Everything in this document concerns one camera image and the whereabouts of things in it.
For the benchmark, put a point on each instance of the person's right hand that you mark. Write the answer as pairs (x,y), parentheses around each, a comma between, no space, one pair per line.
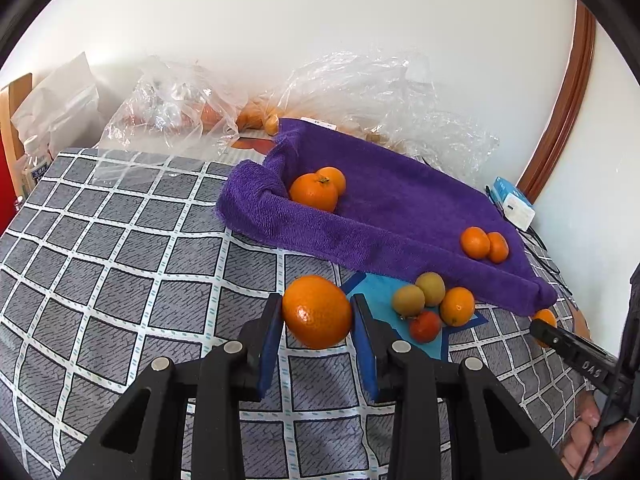
(582,440)

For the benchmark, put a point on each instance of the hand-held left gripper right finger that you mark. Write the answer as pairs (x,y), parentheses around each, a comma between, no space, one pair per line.
(364,350)

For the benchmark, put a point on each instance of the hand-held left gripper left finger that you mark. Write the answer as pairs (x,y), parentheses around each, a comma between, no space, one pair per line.
(270,345)

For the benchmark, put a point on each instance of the large clear plastic bag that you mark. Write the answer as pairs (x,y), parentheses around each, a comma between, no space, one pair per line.
(375,90)

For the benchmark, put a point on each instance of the blue and white box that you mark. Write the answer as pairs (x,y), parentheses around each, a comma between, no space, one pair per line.
(512,202)

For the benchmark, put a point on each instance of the grey checkered tablecloth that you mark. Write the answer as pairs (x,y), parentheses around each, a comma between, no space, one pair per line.
(125,270)

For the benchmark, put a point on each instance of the small clear plastic bag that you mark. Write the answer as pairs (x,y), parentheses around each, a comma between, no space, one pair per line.
(165,95)

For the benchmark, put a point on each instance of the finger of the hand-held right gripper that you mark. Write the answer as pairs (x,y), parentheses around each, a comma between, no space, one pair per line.
(580,360)

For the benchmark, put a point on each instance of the red paper bag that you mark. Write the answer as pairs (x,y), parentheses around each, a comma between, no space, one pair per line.
(7,190)

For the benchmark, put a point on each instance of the small orange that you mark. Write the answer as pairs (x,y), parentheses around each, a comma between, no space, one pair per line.
(474,241)
(457,306)
(334,177)
(499,248)
(546,315)

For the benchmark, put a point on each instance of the white plastic bag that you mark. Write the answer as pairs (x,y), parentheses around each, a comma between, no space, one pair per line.
(60,105)

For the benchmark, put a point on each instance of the brown wooden door frame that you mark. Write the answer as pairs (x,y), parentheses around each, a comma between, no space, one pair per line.
(565,110)

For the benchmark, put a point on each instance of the purple towel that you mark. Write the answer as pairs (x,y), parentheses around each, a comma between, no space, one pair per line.
(400,200)

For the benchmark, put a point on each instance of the clear plastic bottle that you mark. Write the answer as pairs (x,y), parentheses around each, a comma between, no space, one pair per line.
(35,165)

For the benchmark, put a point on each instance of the heap of bagged oranges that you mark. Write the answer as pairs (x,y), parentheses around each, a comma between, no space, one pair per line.
(250,119)

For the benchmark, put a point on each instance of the large orange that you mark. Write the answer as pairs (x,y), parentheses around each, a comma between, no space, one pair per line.
(317,312)
(314,192)

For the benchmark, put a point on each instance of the yellow-green round fruit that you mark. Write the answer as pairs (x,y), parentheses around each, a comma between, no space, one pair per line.
(431,287)
(407,300)

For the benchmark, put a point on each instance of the small red fruit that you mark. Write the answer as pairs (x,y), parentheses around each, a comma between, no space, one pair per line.
(425,326)

